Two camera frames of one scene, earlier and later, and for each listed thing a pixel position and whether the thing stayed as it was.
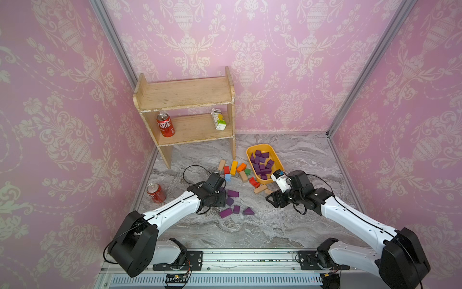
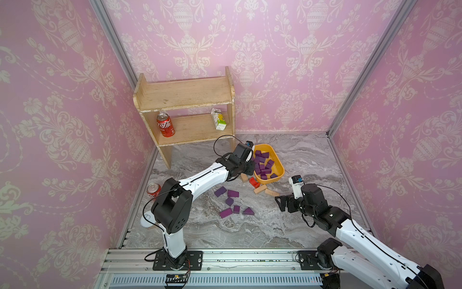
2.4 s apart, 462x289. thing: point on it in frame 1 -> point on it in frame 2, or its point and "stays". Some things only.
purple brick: (270, 164) stays
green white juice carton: (218, 119) stays
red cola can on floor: (154, 191) stays
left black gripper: (222, 199) -> (251, 170)
